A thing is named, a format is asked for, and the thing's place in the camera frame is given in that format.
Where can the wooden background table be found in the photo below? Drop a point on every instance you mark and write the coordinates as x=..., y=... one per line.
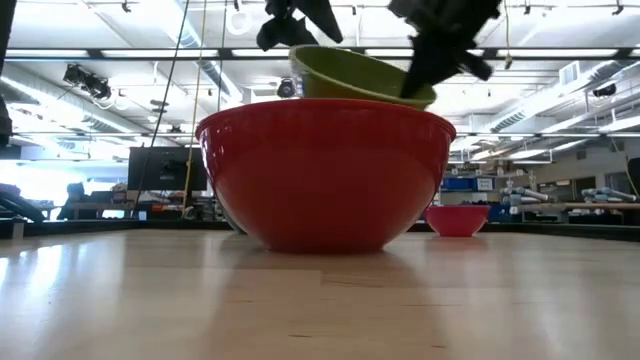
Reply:
x=580, y=206

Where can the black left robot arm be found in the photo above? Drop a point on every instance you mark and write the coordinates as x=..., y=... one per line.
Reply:
x=20, y=205

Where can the black table edge rail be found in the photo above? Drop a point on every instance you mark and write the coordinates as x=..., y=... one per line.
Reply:
x=100, y=227

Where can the black ceiling spotlight cluster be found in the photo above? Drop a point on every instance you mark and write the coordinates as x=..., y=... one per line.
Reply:
x=87, y=81

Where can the green bowl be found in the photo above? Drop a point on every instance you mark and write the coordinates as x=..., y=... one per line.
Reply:
x=345, y=75

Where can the large red bowl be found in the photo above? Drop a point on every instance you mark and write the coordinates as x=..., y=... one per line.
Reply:
x=325, y=180

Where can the grey background robot arm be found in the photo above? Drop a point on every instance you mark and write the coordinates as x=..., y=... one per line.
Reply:
x=607, y=194
x=525, y=195

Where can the blue storage bins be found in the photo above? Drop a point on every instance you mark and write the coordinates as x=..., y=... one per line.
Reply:
x=467, y=183

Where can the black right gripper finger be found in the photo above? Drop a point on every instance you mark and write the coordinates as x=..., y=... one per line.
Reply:
x=475, y=65
x=425, y=65

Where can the black dome ceiling camera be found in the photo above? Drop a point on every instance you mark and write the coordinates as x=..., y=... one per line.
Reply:
x=286, y=88

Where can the person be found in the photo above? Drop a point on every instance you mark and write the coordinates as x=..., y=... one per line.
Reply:
x=72, y=202

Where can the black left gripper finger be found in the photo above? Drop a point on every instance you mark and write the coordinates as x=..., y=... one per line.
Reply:
x=322, y=20
x=287, y=35

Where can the black frame post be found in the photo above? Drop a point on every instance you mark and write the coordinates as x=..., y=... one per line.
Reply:
x=6, y=60

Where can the small pink bowl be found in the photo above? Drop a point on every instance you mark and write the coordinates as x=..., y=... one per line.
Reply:
x=456, y=220

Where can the black computer monitor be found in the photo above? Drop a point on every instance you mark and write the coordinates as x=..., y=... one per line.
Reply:
x=167, y=169

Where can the black overhead frame bar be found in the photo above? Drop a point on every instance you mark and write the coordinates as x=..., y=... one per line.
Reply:
x=150, y=53

